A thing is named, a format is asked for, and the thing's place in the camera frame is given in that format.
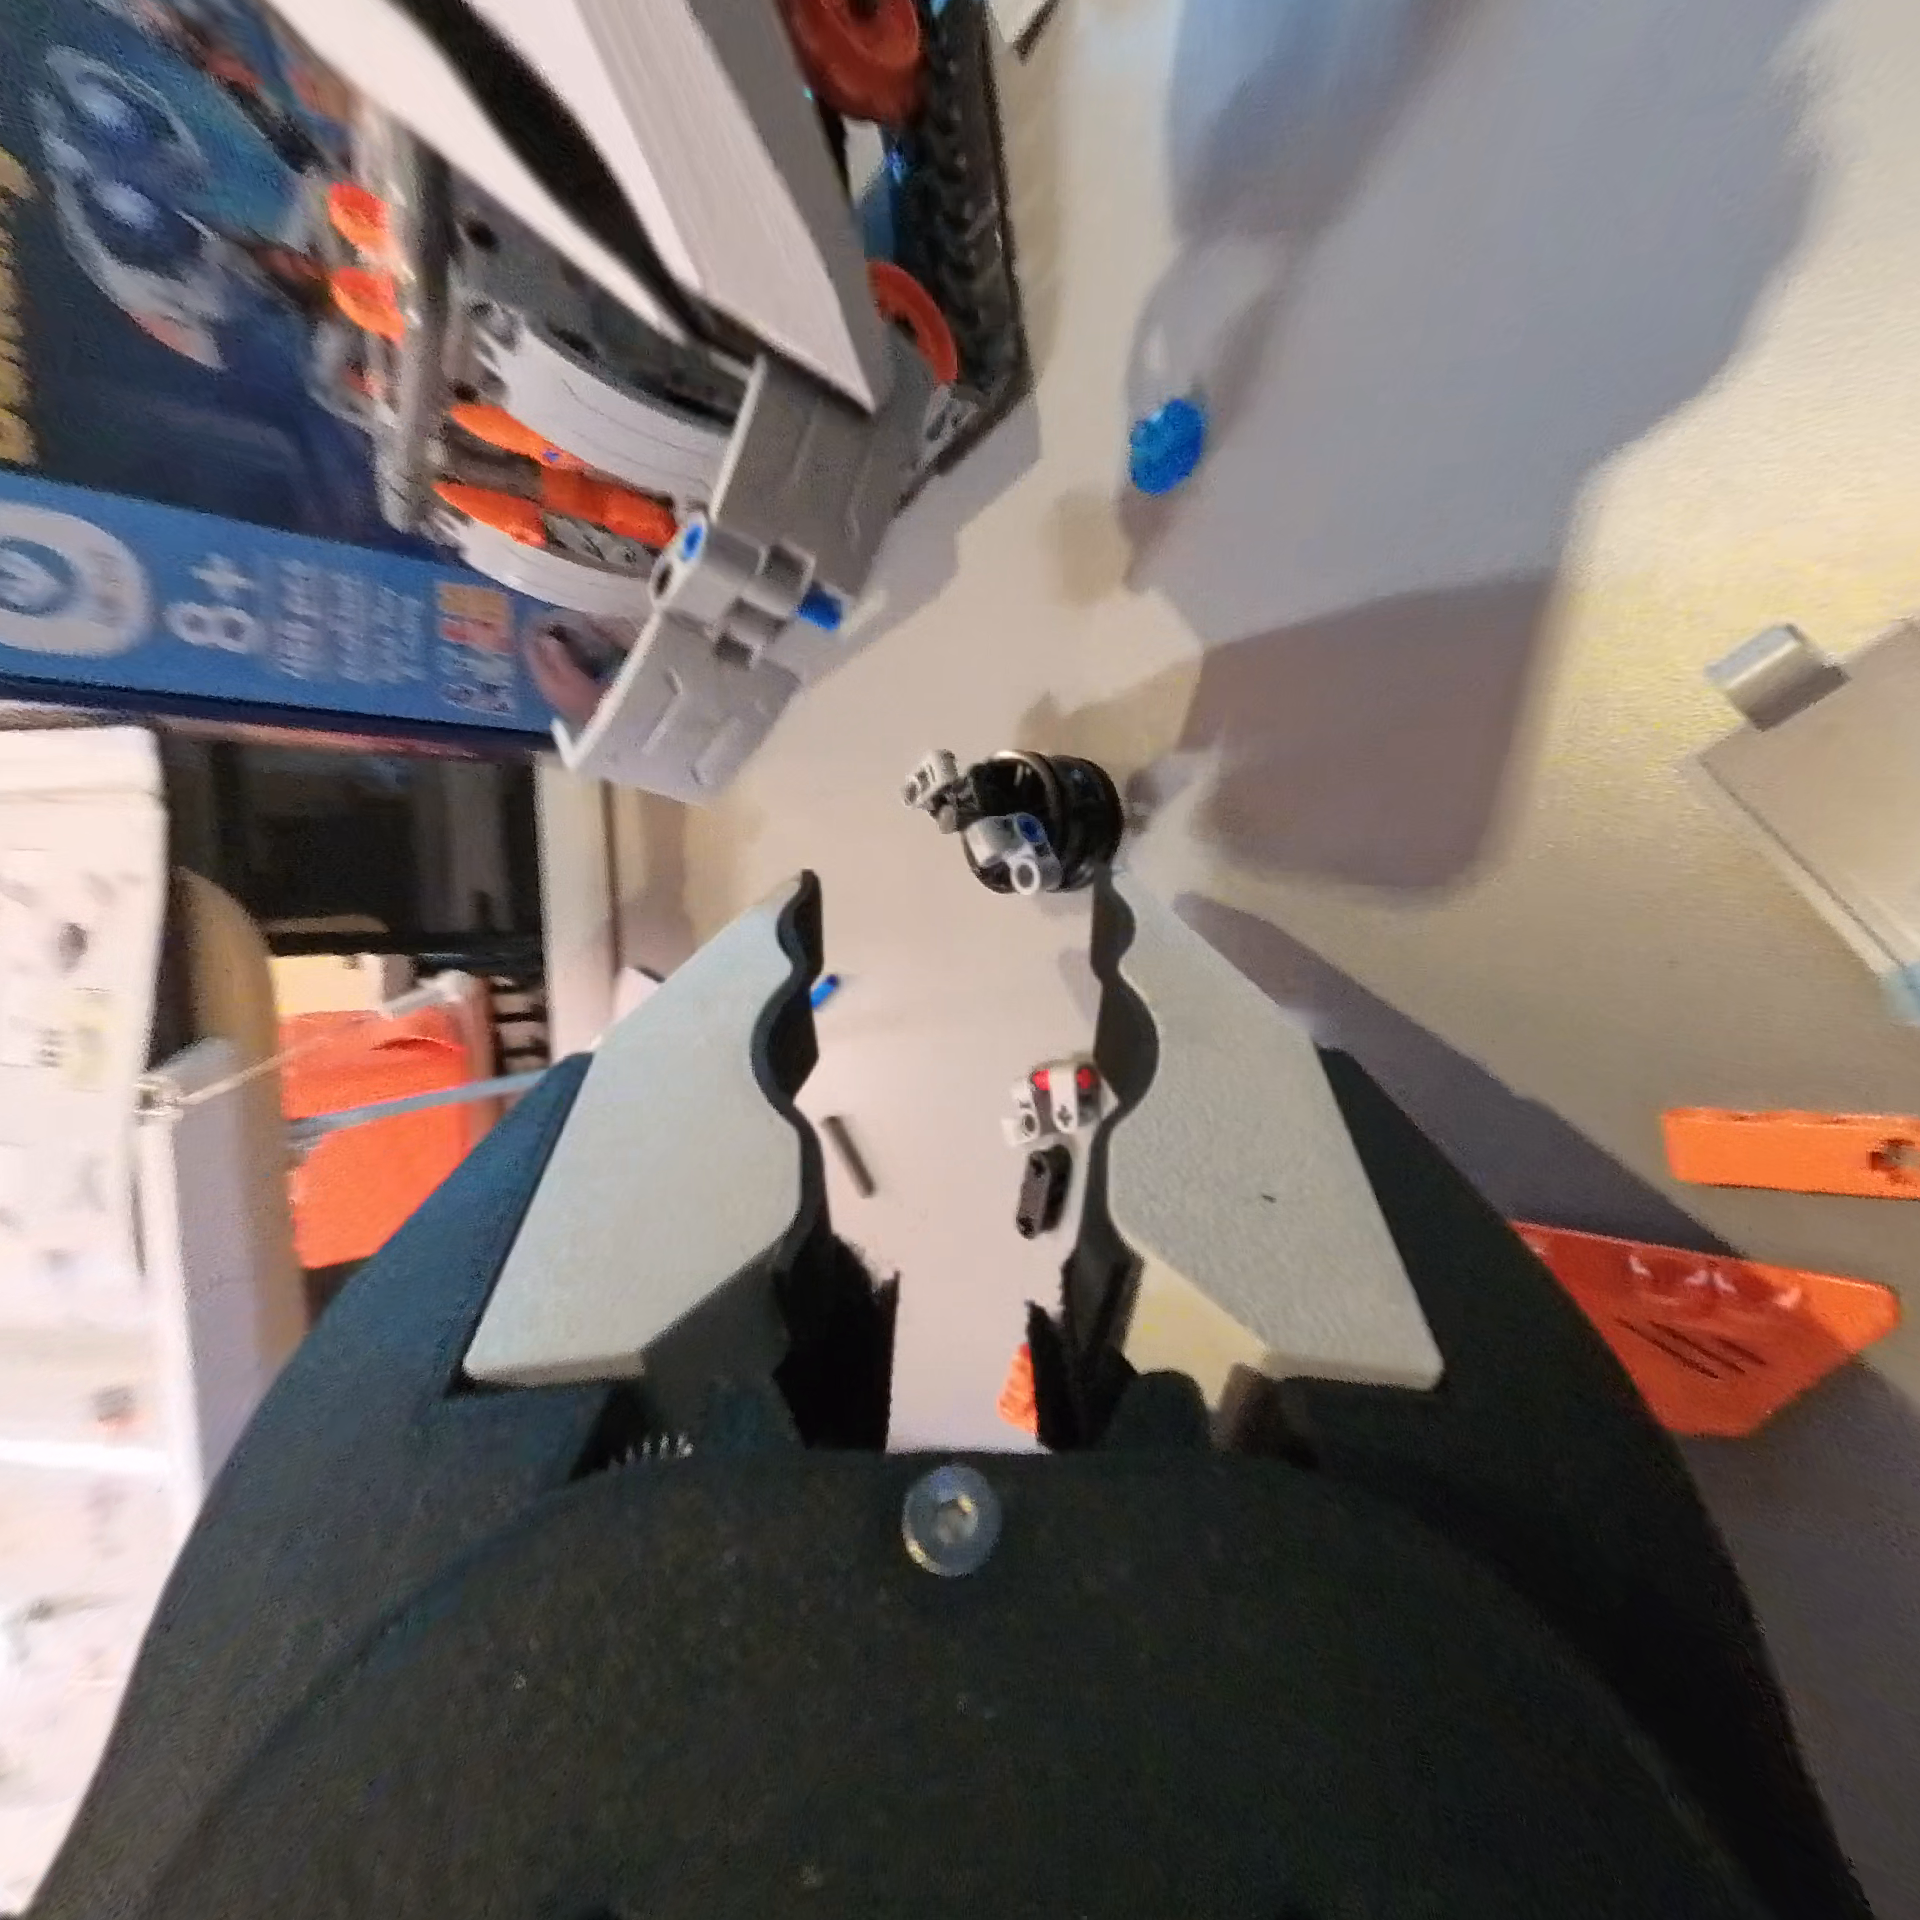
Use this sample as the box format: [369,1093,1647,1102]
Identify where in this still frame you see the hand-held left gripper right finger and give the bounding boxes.
[1064,874,1451,1408]

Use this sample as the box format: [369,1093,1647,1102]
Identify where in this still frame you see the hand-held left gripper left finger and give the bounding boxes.
[460,874,829,1402]

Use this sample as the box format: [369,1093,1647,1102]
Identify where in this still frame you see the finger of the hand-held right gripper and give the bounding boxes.
[285,0,741,350]
[556,0,906,415]

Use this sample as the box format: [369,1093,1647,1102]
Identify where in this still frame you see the small black wheel assembly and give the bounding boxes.
[908,746,1130,899]

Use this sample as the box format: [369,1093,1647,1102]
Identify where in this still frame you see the small grey red connector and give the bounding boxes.
[1016,1055,1109,1147]

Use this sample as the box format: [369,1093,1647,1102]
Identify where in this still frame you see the orange packet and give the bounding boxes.
[273,1006,572,1268]

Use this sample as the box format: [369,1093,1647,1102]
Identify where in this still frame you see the grey orange tracked toy robot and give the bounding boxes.
[303,0,1037,807]

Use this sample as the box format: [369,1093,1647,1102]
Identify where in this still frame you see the blue cardboard box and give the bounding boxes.
[0,0,648,746]

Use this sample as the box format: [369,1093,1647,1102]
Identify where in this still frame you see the orange flat panel piece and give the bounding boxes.
[1501,1216,1901,1444]

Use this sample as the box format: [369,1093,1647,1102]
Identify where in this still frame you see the blue round stud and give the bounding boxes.
[1127,400,1210,493]

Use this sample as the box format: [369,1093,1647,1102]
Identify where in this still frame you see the orange beam piece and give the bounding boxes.
[1666,1103,1920,1203]

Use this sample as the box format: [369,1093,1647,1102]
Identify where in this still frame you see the grey flat hinged panel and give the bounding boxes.
[1697,615,1920,1029]

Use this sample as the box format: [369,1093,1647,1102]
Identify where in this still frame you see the thin white cord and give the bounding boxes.
[136,1055,572,1143]

